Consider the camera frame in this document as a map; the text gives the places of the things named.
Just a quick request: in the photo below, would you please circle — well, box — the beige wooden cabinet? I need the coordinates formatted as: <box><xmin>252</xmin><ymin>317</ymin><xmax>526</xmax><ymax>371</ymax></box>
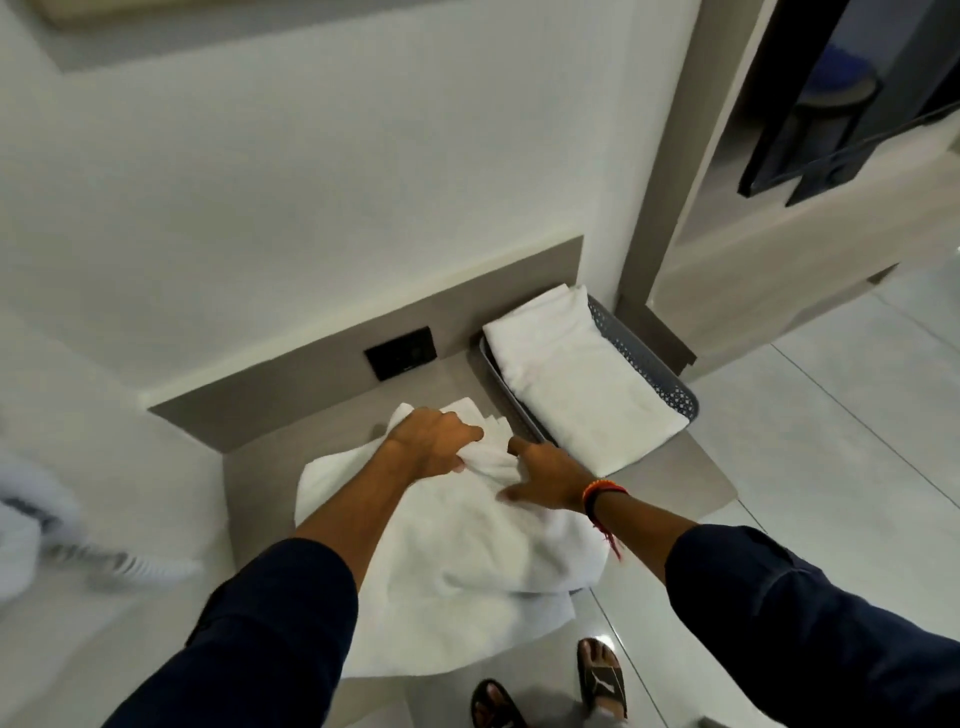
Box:
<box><xmin>648</xmin><ymin>112</ymin><xmax>960</xmax><ymax>378</ymax></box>

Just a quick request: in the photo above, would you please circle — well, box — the black left sandal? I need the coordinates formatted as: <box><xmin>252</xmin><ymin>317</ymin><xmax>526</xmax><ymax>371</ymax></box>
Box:
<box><xmin>470</xmin><ymin>678</ymin><xmax>529</xmax><ymax>728</ymax></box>

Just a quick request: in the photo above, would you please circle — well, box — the person's right hand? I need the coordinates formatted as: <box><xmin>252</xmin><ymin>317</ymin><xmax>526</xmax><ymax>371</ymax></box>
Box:
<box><xmin>496</xmin><ymin>435</ymin><xmax>599</xmax><ymax>514</ymax></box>

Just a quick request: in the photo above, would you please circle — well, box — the grey perforated plastic basket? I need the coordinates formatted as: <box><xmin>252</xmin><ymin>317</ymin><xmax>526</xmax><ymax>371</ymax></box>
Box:
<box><xmin>477</xmin><ymin>294</ymin><xmax>701</xmax><ymax>453</ymax></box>

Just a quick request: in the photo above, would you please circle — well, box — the person's right forearm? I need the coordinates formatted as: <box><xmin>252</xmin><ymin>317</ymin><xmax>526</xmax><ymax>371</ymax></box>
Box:
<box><xmin>591</xmin><ymin>491</ymin><xmax>960</xmax><ymax>728</ymax></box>

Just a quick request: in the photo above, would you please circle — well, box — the person's left hand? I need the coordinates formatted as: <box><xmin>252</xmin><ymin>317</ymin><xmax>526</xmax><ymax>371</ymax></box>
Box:
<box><xmin>384</xmin><ymin>407</ymin><xmax>486</xmax><ymax>482</ymax></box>

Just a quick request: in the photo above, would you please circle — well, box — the black sandal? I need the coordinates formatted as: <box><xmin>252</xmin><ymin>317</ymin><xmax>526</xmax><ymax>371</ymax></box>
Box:
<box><xmin>575</xmin><ymin>636</ymin><xmax>630</xmax><ymax>722</ymax></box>
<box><xmin>470</xmin><ymin>678</ymin><xmax>529</xmax><ymax>728</ymax></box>

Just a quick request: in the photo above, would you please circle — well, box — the white towel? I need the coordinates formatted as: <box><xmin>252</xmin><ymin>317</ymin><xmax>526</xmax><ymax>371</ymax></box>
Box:
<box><xmin>482</xmin><ymin>283</ymin><xmax>690</xmax><ymax>479</ymax></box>
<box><xmin>294</xmin><ymin>397</ymin><xmax>611</xmax><ymax>681</ymax></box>

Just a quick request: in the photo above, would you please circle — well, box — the black right sandal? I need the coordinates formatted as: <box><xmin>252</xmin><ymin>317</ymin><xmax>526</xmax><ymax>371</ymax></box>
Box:
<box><xmin>575</xmin><ymin>636</ymin><xmax>630</xmax><ymax>722</ymax></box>

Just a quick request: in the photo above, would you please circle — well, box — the black wall television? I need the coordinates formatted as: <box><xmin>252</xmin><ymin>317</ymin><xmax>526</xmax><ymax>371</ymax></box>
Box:
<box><xmin>738</xmin><ymin>0</ymin><xmax>960</xmax><ymax>208</ymax></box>

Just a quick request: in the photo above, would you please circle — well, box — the orange thread wristband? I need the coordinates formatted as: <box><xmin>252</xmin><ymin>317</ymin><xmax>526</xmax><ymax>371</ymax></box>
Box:
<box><xmin>580</xmin><ymin>478</ymin><xmax>630</xmax><ymax>561</ymax></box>

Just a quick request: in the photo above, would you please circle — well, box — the person's left forearm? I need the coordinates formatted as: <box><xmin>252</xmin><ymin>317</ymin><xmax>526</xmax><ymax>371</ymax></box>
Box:
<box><xmin>103</xmin><ymin>444</ymin><xmax>412</xmax><ymax>728</ymax></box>

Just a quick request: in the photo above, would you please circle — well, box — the folded white towel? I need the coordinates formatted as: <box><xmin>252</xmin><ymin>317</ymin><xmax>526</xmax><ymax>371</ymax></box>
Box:
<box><xmin>482</xmin><ymin>283</ymin><xmax>690</xmax><ymax>479</ymax></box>

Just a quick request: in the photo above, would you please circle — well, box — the black wall socket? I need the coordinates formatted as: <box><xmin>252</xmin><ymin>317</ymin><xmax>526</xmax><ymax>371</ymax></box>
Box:
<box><xmin>363</xmin><ymin>326</ymin><xmax>439</xmax><ymax>383</ymax></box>

